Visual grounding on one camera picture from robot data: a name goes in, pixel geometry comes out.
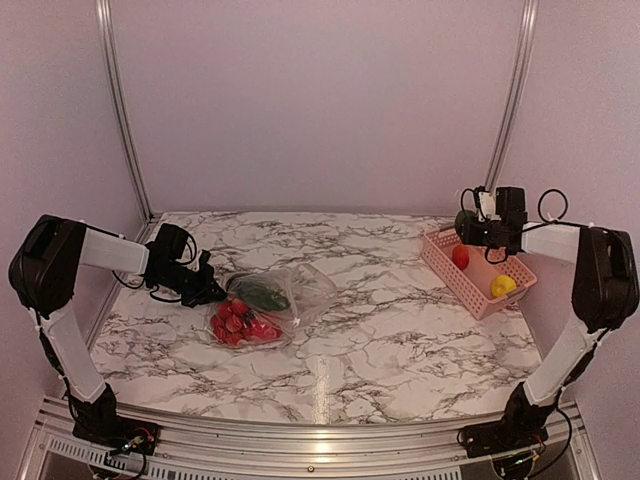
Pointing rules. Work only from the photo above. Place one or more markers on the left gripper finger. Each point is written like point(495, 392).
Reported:
point(216, 291)
point(192, 301)

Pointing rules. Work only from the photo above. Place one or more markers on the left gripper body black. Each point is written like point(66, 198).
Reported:
point(182, 281)

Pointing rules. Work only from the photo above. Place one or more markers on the aluminium frame post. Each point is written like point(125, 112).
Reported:
point(523, 52)
point(108, 41)

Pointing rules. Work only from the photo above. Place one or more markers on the pink plastic basket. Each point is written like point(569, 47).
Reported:
point(472, 285)

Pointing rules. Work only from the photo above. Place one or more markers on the left aluminium frame post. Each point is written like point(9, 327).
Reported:
point(108, 41)

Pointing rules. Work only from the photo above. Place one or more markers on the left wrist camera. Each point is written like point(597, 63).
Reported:
point(203, 263)

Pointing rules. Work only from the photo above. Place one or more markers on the orange red fake fruit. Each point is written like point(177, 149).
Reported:
point(460, 256)

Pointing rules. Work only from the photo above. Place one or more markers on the green fake cucumber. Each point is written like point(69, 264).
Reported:
point(260, 297)

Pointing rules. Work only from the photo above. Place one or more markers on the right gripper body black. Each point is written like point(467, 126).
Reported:
point(486, 239)

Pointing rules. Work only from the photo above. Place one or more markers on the right aluminium frame post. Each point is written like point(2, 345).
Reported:
point(523, 52)

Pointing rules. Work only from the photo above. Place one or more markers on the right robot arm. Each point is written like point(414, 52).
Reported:
point(605, 292)

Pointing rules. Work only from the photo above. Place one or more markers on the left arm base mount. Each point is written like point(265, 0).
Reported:
point(126, 430)

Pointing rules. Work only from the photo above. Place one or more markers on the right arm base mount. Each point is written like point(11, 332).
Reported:
point(492, 438)

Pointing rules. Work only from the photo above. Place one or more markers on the clear zip top bag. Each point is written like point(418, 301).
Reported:
point(310, 292)

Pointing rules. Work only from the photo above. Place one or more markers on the red fake tomato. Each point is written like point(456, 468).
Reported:
point(262, 332)

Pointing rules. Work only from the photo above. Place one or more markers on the yellow fake pepper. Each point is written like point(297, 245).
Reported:
point(502, 285)

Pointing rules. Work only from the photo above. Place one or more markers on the green fake pepper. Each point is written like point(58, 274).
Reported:
point(463, 222)

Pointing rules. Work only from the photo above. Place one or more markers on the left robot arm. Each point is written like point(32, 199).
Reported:
point(43, 274)

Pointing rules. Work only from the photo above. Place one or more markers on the aluminium front rail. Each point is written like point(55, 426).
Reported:
point(192, 447)

